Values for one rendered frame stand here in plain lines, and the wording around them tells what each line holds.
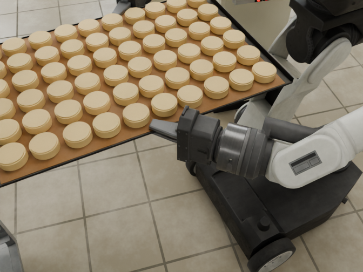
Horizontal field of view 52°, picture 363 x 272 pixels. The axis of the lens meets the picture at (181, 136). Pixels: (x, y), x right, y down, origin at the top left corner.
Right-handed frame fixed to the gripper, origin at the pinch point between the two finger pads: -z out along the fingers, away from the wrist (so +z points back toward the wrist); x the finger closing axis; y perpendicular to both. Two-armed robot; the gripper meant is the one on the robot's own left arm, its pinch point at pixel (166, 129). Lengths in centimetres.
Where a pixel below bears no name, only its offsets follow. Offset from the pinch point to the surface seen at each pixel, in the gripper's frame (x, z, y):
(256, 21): -42, 1, -105
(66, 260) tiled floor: -100, -47, 2
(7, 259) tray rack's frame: -85, -62, 13
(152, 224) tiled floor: -100, -20, -25
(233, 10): -34, -9, -98
